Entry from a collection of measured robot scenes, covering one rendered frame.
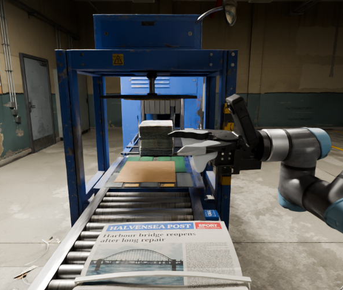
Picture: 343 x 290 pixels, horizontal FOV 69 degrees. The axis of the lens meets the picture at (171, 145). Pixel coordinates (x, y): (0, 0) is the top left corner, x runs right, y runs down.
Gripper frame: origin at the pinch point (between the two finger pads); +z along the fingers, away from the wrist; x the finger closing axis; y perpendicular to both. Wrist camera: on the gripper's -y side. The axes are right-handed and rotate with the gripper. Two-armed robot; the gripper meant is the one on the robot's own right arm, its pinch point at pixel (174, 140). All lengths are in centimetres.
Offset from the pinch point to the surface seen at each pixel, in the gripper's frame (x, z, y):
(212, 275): -19.6, -3.2, 17.0
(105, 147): 145, 30, 53
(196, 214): 42, -18, 50
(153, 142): 152, -10, 54
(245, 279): -20.6, -8.5, 17.5
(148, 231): -3.5, 6.1, 20.0
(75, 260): 20, 29, 48
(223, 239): -9.5, -9.0, 18.8
